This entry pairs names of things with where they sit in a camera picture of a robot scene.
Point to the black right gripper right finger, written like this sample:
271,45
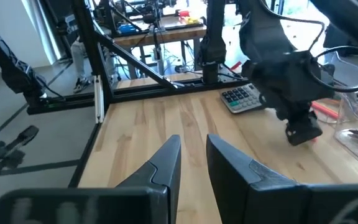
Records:
232,180

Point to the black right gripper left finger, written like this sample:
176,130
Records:
166,174

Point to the pink pencil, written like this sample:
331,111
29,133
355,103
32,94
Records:
325,110

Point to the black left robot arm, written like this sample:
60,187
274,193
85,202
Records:
259,28

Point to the grey desk calculator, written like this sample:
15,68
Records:
242,98

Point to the small yellow object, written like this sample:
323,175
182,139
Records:
191,20

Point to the small red object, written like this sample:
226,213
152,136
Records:
184,13

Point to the wooden background table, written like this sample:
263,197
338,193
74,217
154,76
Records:
166,35

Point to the person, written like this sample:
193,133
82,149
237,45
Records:
81,59

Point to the blue box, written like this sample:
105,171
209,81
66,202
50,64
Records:
127,29

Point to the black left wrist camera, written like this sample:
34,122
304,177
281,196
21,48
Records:
304,132

